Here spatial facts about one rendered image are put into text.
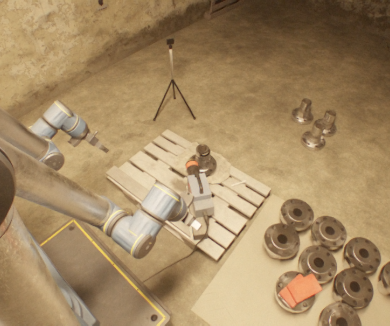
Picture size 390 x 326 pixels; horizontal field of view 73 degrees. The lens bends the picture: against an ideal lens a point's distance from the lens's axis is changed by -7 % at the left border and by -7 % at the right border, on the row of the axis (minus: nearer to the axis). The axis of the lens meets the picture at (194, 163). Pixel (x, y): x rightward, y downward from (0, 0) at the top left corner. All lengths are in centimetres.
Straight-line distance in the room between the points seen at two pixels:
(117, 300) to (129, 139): 176
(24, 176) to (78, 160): 233
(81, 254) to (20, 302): 148
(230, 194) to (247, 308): 89
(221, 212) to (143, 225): 138
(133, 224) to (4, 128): 59
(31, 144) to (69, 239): 100
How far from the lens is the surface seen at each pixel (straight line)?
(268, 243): 209
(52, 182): 78
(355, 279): 220
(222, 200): 237
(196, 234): 208
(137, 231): 97
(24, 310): 59
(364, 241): 237
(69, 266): 202
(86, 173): 288
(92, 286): 192
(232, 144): 297
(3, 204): 39
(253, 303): 218
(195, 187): 209
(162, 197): 96
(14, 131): 121
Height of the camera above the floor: 209
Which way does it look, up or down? 49 degrees down
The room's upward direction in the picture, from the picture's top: straight up
